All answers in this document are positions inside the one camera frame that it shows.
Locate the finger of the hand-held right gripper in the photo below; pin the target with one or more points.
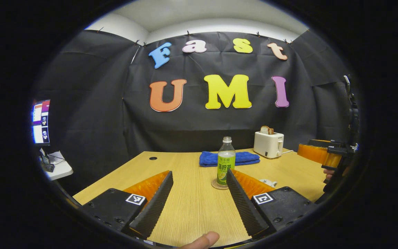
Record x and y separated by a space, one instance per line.
316 154
327 143

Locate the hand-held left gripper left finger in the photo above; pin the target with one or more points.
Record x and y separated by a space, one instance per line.
154 207

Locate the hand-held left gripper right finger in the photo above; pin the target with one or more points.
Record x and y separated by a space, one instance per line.
245 207

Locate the white floral teacup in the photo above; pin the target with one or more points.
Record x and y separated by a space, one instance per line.
268 182

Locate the round wooden coaster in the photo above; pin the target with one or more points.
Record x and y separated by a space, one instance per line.
216 186

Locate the green label water bottle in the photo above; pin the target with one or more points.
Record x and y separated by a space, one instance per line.
226 166

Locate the white toaster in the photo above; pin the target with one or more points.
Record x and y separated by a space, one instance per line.
268 145

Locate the toast bread slice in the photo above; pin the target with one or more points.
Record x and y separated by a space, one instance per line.
266 130

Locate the blue folded towel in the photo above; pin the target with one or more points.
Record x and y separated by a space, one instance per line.
209 159

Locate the white side table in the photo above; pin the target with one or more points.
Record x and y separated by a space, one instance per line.
60 169

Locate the black backdrop cloth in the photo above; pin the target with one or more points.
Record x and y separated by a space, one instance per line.
98 103

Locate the computer monitor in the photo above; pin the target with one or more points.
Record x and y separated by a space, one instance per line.
40 121

